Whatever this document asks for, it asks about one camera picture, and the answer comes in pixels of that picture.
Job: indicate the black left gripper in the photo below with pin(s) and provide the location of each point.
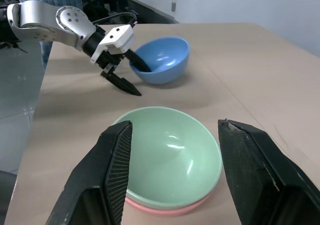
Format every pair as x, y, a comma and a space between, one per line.
106, 60

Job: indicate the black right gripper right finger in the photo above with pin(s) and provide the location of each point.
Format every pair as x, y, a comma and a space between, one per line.
255, 185

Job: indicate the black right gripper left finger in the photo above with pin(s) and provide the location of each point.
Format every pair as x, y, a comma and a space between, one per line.
92, 185

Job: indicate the blue bowl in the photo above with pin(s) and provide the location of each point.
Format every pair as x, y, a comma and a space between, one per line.
170, 70

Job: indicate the pink bowl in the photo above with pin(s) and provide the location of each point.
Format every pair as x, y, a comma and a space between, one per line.
165, 212

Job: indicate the green bowl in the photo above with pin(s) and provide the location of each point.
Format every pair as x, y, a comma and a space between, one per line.
170, 160

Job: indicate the black office chair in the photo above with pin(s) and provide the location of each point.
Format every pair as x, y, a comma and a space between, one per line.
100, 7

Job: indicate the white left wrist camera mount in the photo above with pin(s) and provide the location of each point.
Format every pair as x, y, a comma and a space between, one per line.
117, 37

